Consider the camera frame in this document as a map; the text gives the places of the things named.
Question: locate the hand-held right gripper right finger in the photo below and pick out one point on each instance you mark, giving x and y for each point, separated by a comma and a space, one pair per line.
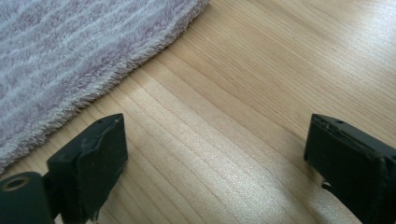
358, 165

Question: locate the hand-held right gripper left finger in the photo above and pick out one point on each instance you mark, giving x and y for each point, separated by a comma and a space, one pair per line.
93, 168

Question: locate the pink and white striped fluffy towel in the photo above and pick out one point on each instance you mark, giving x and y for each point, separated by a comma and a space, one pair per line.
68, 53

